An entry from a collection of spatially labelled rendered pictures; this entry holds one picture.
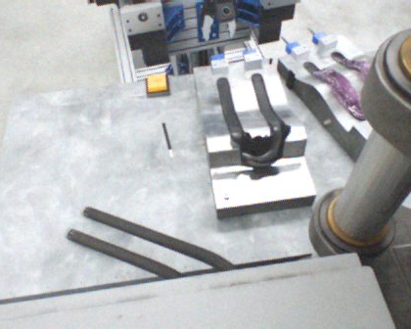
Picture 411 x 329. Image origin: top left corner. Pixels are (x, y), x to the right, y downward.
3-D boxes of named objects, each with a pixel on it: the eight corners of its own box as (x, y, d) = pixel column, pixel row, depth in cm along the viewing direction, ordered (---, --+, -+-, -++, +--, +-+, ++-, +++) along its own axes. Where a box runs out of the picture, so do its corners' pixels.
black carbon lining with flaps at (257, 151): (214, 83, 123) (213, 60, 116) (264, 76, 124) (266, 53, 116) (233, 173, 104) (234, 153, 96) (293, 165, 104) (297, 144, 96)
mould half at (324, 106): (276, 70, 135) (280, 44, 126) (339, 47, 141) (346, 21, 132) (368, 178, 109) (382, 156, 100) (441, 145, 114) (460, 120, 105)
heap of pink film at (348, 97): (305, 74, 125) (310, 55, 119) (351, 57, 129) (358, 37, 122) (356, 130, 111) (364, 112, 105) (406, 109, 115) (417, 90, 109)
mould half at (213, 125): (195, 88, 132) (192, 56, 121) (270, 78, 133) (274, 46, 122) (217, 219, 104) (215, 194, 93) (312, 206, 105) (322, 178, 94)
